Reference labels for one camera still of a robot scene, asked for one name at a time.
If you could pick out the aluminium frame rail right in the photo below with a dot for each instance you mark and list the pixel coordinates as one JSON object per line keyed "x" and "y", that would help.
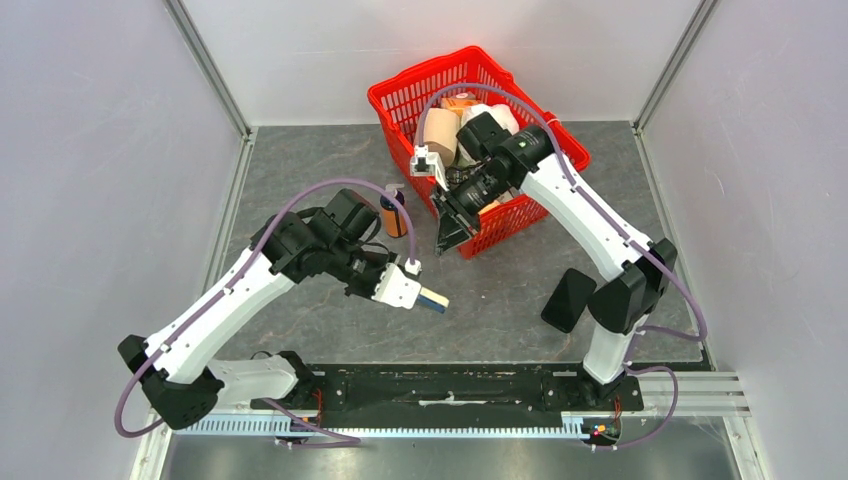
{"x": 676, "y": 60}

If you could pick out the aluminium frame rail left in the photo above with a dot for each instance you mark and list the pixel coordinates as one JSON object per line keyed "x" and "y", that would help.
{"x": 203, "y": 57}

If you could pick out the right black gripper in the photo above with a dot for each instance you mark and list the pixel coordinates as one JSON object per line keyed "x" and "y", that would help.
{"x": 452, "y": 230}

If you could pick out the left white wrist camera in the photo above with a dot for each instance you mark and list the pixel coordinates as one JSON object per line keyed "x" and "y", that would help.
{"x": 395, "y": 289}

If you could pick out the beige toilet paper roll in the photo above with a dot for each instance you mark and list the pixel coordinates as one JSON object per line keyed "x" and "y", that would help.
{"x": 440, "y": 134}

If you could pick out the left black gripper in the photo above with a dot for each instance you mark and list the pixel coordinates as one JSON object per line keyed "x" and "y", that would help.
{"x": 368, "y": 291}

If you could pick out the orange box in basket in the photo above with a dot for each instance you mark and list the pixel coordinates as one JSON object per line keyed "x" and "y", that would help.
{"x": 459, "y": 102}

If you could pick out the black phone on table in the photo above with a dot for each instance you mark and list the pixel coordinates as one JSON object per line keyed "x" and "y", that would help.
{"x": 568, "y": 301}

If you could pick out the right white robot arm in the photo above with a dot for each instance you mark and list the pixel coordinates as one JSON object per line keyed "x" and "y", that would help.
{"x": 635, "y": 268}

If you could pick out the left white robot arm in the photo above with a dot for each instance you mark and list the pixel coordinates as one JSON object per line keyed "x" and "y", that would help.
{"x": 176, "y": 367}

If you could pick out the white toothed cable rail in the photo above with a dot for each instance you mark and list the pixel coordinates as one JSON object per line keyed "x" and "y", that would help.
{"x": 276, "y": 424}

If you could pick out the orange label blue pump bottle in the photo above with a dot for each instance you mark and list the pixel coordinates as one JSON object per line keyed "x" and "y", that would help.
{"x": 392, "y": 220}

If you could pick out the red plastic basket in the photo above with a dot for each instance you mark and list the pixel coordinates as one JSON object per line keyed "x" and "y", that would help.
{"x": 403, "y": 101}

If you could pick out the blue phone with black screen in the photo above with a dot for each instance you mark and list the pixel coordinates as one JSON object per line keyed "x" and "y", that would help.
{"x": 432, "y": 305}

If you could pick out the aluminium frame rail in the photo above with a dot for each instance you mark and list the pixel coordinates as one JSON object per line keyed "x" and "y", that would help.
{"x": 203, "y": 57}
{"x": 676, "y": 60}

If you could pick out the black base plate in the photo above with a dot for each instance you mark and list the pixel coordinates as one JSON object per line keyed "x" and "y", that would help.
{"x": 454, "y": 396}

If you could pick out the white plastic bag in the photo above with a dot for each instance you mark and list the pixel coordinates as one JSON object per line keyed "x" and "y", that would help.
{"x": 501, "y": 113}

